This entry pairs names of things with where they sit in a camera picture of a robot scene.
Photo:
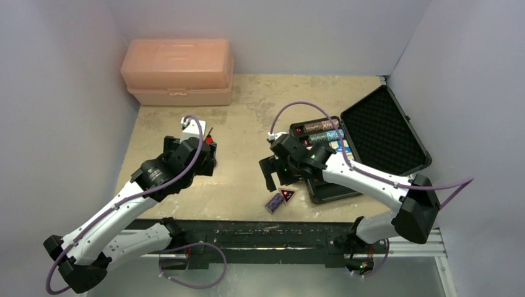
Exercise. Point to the black poker set case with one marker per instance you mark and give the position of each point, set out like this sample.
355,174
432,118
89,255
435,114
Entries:
379,133

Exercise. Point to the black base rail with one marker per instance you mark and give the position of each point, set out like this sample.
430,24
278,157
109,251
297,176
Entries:
333,245

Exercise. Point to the blue chip row in case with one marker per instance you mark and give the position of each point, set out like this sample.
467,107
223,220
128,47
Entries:
326,136

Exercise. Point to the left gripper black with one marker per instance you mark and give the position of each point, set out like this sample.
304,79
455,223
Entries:
205,167

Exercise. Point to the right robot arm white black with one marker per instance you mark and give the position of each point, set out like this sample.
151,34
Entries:
412,202

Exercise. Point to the red black utility knife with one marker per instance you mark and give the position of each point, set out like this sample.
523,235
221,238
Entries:
209,137

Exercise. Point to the purple poker chip stack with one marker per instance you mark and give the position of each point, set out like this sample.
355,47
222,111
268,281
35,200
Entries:
274,203

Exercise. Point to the brown chip row in case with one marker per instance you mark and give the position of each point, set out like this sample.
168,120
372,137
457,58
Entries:
321,126

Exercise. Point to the blue playing card deck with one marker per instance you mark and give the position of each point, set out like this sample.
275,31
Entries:
344,147

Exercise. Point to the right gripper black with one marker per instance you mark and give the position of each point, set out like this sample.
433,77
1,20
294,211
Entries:
273,169

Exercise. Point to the all-in triangle button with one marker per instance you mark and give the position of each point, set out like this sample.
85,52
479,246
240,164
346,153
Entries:
287,194

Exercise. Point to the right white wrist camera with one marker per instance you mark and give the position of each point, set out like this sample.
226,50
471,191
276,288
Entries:
272,136

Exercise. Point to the pink plastic storage box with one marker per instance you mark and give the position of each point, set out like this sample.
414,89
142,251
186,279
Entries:
179,72

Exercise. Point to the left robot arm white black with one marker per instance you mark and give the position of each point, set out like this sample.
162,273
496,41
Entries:
83,257

